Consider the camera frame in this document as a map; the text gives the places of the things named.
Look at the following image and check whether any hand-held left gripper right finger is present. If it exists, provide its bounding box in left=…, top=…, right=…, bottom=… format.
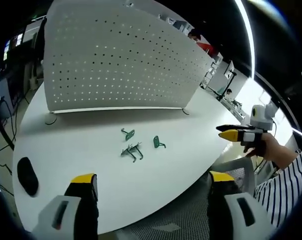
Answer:
left=207, top=170, right=279, bottom=240

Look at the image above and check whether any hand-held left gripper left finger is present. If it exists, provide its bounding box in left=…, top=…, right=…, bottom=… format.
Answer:
left=30, top=172, right=100, bottom=240

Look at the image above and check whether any green hook assembly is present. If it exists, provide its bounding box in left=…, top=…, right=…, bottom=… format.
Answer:
left=152, top=135, right=167, bottom=150
left=120, top=141, right=143, bottom=158
left=127, top=146, right=145, bottom=164
left=120, top=127, right=137, bottom=142

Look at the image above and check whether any white perforated mounting plate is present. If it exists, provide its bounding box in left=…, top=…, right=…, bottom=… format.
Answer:
left=42, top=0, right=212, bottom=126

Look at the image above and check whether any person's right hand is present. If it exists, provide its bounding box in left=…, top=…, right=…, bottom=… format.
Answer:
left=242, top=132, right=277, bottom=161

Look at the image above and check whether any black tripod stand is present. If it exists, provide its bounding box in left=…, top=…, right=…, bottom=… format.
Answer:
left=205, top=71, right=237, bottom=101

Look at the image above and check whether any person's striped shirt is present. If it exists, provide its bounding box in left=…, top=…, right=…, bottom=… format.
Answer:
left=253, top=159, right=302, bottom=227

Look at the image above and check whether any black oval pad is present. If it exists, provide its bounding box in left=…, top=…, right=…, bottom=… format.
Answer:
left=16, top=156, right=40, bottom=197

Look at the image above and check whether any black cable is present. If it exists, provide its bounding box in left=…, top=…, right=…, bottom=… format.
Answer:
left=0, top=97, right=29, bottom=176

